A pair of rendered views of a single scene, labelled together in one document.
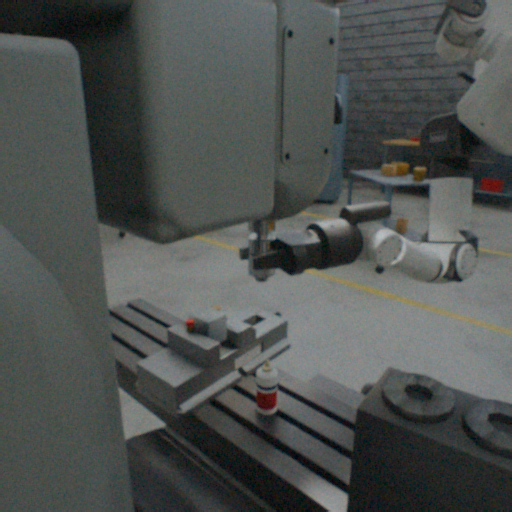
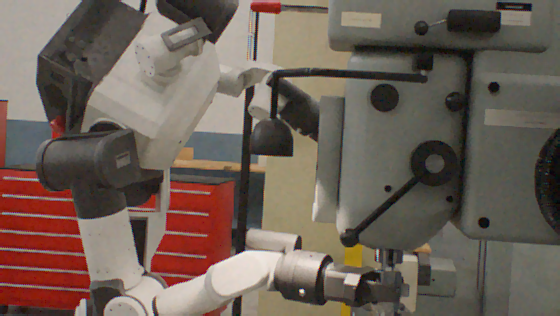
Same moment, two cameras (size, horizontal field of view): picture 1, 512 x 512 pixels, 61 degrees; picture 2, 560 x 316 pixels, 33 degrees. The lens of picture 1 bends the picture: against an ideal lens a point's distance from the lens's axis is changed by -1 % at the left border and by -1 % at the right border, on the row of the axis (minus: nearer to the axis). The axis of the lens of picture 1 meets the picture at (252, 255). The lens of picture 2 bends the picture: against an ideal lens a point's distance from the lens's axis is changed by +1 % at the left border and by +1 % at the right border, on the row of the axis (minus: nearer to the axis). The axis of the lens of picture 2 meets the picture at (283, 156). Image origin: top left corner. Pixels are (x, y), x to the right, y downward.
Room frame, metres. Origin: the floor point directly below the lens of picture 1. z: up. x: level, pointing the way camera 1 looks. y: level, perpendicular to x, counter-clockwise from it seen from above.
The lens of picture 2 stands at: (1.84, 1.03, 1.52)
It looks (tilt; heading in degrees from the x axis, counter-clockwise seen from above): 3 degrees down; 230
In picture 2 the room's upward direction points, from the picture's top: 4 degrees clockwise
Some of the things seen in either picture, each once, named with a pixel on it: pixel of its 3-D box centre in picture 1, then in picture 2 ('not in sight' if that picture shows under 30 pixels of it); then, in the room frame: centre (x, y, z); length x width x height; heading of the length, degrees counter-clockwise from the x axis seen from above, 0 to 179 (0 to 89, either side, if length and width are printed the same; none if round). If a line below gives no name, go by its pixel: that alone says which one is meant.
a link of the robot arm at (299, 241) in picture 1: (307, 249); (335, 283); (0.75, -0.10, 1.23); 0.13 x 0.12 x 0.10; 25
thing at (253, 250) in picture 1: (261, 257); (386, 292); (0.71, -0.02, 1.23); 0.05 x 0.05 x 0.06
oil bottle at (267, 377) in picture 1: (266, 384); not in sight; (0.69, -0.03, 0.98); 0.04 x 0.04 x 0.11
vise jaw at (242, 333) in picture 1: (226, 326); not in sight; (0.86, 0.06, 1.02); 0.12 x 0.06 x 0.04; 49
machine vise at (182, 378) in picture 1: (218, 344); not in sight; (0.84, 0.07, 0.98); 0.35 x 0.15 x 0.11; 139
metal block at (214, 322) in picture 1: (207, 326); not in sight; (0.81, 0.09, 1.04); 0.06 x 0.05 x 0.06; 49
